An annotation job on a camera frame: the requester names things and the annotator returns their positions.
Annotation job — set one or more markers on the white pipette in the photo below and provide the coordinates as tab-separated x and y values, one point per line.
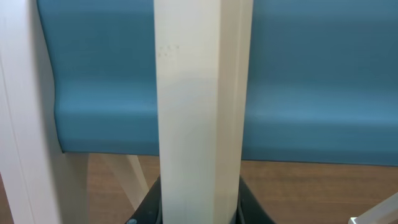
192	109

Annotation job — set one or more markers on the white and blue stand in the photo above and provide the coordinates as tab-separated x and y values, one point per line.
93	62

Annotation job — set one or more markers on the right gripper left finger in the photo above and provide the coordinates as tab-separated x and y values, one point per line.
150	211

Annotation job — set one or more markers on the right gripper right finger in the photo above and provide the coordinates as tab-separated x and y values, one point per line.
250	211

